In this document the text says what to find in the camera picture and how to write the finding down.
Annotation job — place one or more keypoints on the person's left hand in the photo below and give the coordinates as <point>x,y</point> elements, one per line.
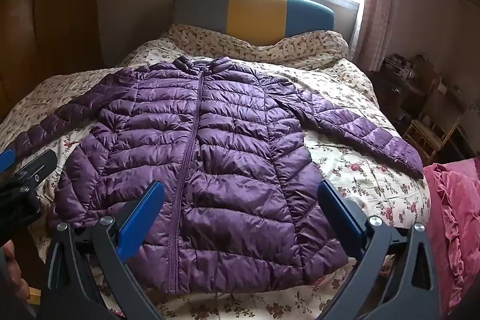
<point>11,267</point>

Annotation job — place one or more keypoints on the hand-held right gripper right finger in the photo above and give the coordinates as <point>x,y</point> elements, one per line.
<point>339,218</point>

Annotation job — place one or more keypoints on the small yellow object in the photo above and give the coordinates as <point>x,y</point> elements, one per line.
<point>34,296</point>

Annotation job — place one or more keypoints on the grey yellow teal headboard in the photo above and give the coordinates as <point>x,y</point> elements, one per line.
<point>258,10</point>

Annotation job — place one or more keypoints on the purple puffer jacket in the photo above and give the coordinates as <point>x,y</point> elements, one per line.
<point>232,155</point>

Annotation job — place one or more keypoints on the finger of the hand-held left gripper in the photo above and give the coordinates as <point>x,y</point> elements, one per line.
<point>35,166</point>

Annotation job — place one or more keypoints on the floral bedspread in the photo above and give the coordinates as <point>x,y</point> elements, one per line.
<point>356,170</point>

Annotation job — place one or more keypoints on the small-flowered duvet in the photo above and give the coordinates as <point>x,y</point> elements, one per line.
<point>300,42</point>

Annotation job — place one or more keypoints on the pink ruffled blanket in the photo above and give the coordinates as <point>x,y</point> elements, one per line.
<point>457,215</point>

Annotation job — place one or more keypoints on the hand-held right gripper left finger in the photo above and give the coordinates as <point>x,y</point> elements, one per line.
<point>140,218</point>

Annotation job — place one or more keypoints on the brown wooden wardrobe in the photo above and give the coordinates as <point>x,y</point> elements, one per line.
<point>48,12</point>

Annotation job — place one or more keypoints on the cluttered dark side table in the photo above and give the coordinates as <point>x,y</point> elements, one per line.
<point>401,84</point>

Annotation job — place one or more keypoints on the small wooden chair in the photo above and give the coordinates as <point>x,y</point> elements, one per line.
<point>431,136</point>

